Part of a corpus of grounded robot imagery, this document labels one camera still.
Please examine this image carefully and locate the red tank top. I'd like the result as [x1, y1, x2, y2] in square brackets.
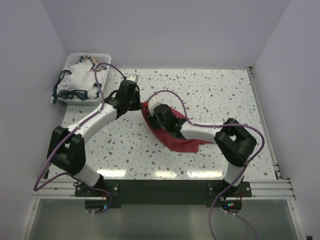
[141, 102, 212, 153]

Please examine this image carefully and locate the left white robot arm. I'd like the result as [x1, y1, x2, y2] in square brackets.
[47, 74, 142, 196]

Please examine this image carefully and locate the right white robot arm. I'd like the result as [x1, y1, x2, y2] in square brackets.
[141, 102, 257, 197]

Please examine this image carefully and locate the patterned tank top in basket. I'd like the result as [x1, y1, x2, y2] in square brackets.
[78, 55, 98, 69]

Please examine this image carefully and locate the white tank top navy trim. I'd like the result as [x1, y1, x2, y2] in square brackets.
[50, 61, 107, 104]

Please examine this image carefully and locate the white plastic basket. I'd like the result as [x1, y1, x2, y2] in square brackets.
[50, 52, 111, 106]

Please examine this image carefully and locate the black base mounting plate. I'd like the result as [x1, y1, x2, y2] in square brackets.
[74, 178, 252, 210]

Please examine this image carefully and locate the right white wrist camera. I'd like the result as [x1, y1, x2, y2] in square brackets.
[142, 98, 160, 112]

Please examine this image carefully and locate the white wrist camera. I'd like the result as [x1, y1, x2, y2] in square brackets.
[142, 98, 160, 112]
[126, 74, 139, 84]

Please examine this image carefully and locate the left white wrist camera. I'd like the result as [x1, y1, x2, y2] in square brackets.
[126, 74, 139, 84]

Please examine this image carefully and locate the aluminium front rail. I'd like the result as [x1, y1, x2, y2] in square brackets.
[32, 178, 76, 200]

